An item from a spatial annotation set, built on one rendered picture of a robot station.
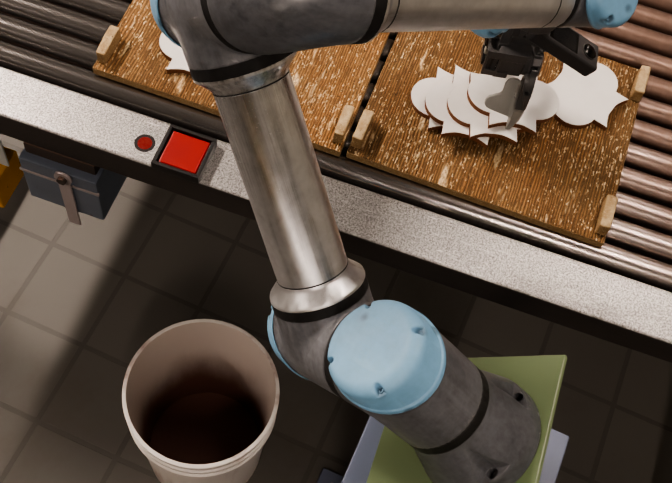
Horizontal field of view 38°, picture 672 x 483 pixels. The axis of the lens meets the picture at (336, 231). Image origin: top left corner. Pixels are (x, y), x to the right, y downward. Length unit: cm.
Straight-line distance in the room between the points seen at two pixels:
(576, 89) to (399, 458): 70
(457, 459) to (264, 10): 53
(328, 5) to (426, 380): 39
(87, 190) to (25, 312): 85
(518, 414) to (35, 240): 162
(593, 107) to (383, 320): 71
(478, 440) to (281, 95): 43
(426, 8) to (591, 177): 66
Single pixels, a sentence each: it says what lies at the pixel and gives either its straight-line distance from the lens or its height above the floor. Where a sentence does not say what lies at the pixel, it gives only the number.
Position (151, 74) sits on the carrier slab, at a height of 94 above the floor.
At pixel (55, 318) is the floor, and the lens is 242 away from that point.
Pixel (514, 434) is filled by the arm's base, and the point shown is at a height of 115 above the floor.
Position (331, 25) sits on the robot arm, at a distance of 91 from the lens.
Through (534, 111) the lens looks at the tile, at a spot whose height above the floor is 99.
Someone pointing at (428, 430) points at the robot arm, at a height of 118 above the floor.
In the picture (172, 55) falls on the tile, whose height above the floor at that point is 95.
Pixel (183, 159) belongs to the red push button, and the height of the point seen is 93.
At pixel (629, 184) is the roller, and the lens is 162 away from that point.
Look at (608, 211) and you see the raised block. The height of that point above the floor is 96.
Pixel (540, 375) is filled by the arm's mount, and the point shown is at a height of 111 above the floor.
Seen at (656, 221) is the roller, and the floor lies 91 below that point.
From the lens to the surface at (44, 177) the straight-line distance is 165.
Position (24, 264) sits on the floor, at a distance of 249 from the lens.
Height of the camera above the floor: 218
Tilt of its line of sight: 61 degrees down
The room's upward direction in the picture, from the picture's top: 11 degrees clockwise
